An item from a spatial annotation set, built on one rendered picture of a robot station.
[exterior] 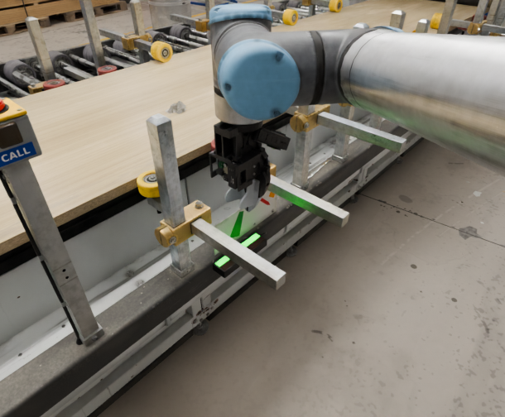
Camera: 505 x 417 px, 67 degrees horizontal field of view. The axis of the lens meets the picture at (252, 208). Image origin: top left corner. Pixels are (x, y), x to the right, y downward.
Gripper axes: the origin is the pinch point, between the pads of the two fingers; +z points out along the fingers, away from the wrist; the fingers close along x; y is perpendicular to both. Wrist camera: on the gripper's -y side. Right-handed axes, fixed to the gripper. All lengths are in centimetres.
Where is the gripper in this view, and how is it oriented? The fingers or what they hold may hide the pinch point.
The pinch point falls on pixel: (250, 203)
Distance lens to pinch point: 78.1
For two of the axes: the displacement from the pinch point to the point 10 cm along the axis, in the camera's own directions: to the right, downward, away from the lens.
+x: 7.6, 4.0, -5.1
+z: 0.0, 7.9, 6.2
